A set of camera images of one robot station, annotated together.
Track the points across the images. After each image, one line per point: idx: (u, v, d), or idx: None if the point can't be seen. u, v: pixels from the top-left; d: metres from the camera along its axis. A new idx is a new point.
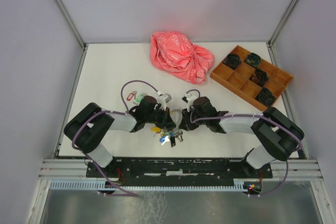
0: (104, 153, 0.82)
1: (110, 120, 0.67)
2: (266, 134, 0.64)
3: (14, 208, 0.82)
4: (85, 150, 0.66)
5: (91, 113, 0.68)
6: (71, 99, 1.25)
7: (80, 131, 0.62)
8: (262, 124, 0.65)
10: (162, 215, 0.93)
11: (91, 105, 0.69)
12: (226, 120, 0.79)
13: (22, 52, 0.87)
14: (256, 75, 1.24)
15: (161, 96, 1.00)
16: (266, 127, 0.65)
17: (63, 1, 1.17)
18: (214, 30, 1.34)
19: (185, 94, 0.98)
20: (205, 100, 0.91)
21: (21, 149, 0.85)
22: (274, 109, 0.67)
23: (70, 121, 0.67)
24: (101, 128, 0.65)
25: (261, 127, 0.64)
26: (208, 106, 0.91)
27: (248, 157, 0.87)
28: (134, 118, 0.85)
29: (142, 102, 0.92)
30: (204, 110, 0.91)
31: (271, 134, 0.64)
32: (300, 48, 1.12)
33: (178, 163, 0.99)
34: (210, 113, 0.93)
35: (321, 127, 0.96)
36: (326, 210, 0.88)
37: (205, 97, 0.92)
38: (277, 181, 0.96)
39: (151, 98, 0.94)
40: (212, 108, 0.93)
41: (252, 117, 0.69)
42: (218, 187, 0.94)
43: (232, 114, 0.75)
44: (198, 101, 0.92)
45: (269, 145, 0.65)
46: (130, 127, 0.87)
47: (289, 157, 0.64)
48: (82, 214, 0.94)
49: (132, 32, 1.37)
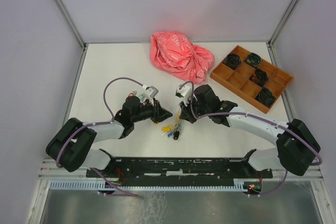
0: (101, 157, 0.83)
1: (93, 135, 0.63)
2: (291, 151, 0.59)
3: (15, 208, 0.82)
4: (71, 168, 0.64)
5: (72, 129, 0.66)
6: (71, 99, 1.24)
7: (62, 150, 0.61)
8: (287, 139, 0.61)
10: (162, 215, 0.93)
11: (71, 120, 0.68)
12: (236, 118, 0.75)
13: (22, 52, 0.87)
14: (256, 75, 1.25)
15: (147, 91, 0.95)
16: (291, 143, 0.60)
17: (63, 1, 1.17)
18: (214, 30, 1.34)
19: (177, 91, 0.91)
20: (207, 89, 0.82)
21: (21, 149, 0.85)
22: (301, 123, 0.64)
23: (53, 140, 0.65)
24: (84, 144, 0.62)
25: (287, 143, 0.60)
26: (210, 95, 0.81)
27: (249, 158, 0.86)
28: (121, 124, 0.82)
29: (124, 107, 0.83)
30: (206, 99, 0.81)
31: (296, 151, 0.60)
32: (300, 47, 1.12)
33: (178, 163, 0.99)
34: (212, 103, 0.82)
35: (321, 127, 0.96)
36: (326, 210, 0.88)
37: (206, 85, 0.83)
38: (277, 181, 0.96)
39: (133, 100, 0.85)
40: (216, 97, 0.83)
41: (275, 128, 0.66)
42: (218, 187, 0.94)
43: (247, 113, 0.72)
44: (199, 90, 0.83)
45: (287, 160, 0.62)
46: (119, 133, 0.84)
47: (304, 172, 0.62)
48: (82, 214, 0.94)
49: (132, 32, 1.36)
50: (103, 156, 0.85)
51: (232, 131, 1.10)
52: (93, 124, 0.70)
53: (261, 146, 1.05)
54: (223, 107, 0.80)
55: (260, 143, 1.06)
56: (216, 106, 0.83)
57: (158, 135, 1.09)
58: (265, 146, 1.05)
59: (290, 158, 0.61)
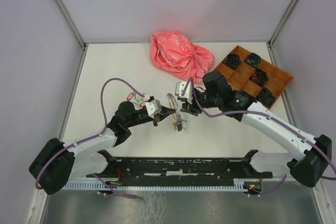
0: (93, 164, 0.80)
1: (71, 160, 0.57)
2: (315, 171, 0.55)
3: (16, 207, 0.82)
4: (51, 190, 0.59)
5: (53, 151, 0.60)
6: (71, 99, 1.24)
7: (40, 174, 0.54)
8: (314, 158, 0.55)
10: (162, 215, 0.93)
11: (51, 140, 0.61)
12: (256, 118, 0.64)
13: (22, 52, 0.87)
14: (256, 75, 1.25)
15: (149, 106, 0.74)
16: (317, 162, 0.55)
17: (63, 0, 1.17)
18: (215, 30, 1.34)
19: (180, 96, 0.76)
20: (219, 76, 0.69)
21: (21, 148, 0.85)
22: (329, 141, 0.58)
23: (31, 163, 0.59)
24: (61, 171, 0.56)
25: (314, 162, 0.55)
26: (223, 84, 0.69)
27: (251, 160, 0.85)
28: (112, 134, 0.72)
29: (117, 114, 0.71)
30: (219, 89, 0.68)
31: (318, 170, 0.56)
32: (300, 47, 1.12)
33: (178, 163, 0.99)
34: (225, 93, 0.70)
35: (320, 126, 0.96)
36: (326, 210, 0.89)
37: (218, 71, 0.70)
38: (277, 181, 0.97)
39: (127, 106, 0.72)
40: (228, 86, 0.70)
41: (302, 142, 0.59)
42: (218, 187, 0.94)
43: (269, 116, 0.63)
44: (210, 77, 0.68)
45: (304, 177, 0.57)
46: (113, 142, 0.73)
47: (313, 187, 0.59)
48: (81, 215, 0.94)
49: (132, 31, 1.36)
50: (97, 164, 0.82)
51: (233, 132, 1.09)
52: (74, 144, 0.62)
53: (261, 147, 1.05)
54: (240, 98, 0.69)
55: (260, 144, 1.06)
56: (228, 96, 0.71)
57: (159, 135, 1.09)
58: (265, 147, 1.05)
59: (308, 176, 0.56)
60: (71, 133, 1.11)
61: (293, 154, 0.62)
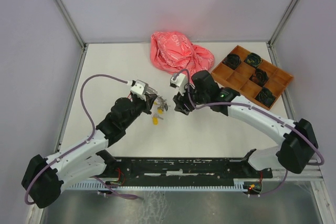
0: (91, 169, 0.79)
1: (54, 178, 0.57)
2: (296, 152, 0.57)
3: (16, 207, 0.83)
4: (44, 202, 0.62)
5: (38, 167, 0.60)
6: (71, 98, 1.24)
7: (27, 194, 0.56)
8: (294, 139, 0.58)
10: (162, 215, 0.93)
11: (35, 157, 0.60)
12: (239, 109, 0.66)
13: (22, 52, 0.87)
14: (256, 75, 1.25)
15: (136, 87, 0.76)
16: (297, 143, 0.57)
17: (62, 0, 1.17)
18: (214, 30, 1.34)
19: (172, 81, 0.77)
20: (206, 74, 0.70)
21: (20, 148, 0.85)
22: (308, 124, 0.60)
23: (23, 179, 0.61)
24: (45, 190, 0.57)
25: (294, 144, 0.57)
26: (209, 81, 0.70)
27: (249, 158, 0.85)
28: (101, 138, 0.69)
29: (113, 110, 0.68)
30: (206, 87, 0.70)
31: (300, 151, 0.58)
32: (300, 47, 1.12)
33: (178, 163, 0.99)
34: (211, 91, 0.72)
35: (320, 127, 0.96)
36: (326, 210, 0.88)
37: (205, 70, 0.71)
38: (278, 181, 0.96)
39: (124, 103, 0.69)
40: (215, 84, 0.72)
41: (282, 126, 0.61)
42: (218, 187, 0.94)
43: (251, 106, 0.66)
44: (198, 75, 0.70)
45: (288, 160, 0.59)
46: (106, 144, 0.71)
47: (299, 170, 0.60)
48: (82, 215, 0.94)
49: (132, 31, 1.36)
50: (95, 167, 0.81)
51: (232, 132, 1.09)
52: (57, 159, 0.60)
53: (261, 146, 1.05)
54: (225, 94, 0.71)
55: (261, 144, 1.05)
56: (214, 93, 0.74)
57: (159, 135, 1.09)
58: (266, 146, 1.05)
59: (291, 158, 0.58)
60: (71, 133, 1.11)
61: (276, 140, 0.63)
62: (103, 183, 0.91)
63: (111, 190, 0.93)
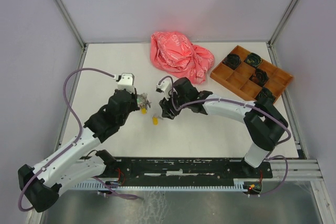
0: (90, 170, 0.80)
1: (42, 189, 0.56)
2: (258, 126, 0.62)
3: (17, 207, 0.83)
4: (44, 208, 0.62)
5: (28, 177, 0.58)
6: (71, 99, 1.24)
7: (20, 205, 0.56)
8: (253, 116, 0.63)
10: (162, 215, 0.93)
11: (22, 168, 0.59)
12: (211, 104, 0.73)
13: (22, 52, 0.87)
14: (256, 75, 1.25)
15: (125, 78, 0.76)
16: (257, 118, 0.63)
17: (62, 0, 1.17)
18: (214, 30, 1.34)
19: (157, 86, 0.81)
20: (185, 80, 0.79)
21: (21, 148, 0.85)
22: (266, 99, 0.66)
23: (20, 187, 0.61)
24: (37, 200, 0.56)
25: (254, 119, 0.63)
26: (188, 86, 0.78)
27: (245, 156, 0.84)
28: (88, 138, 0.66)
29: (112, 102, 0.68)
30: (185, 92, 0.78)
31: (263, 126, 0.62)
32: (300, 47, 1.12)
33: (178, 163, 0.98)
34: (191, 95, 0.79)
35: (320, 126, 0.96)
36: (326, 210, 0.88)
37: (184, 76, 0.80)
38: (277, 181, 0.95)
39: (123, 95, 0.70)
40: (193, 88, 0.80)
41: (244, 107, 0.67)
42: (218, 187, 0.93)
43: (219, 98, 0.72)
44: (178, 81, 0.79)
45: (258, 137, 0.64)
46: (97, 142, 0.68)
47: (272, 146, 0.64)
48: (82, 215, 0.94)
49: (132, 31, 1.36)
50: (94, 168, 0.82)
51: (232, 132, 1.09)
52: (43, 169, 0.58)
53: None
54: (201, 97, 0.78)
55: None
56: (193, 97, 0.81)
57: (159, 135, 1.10)
58: None
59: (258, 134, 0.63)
60: (71, 133, 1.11)
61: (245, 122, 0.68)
62: (103, 183, 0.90)
63: (111, 190, 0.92)
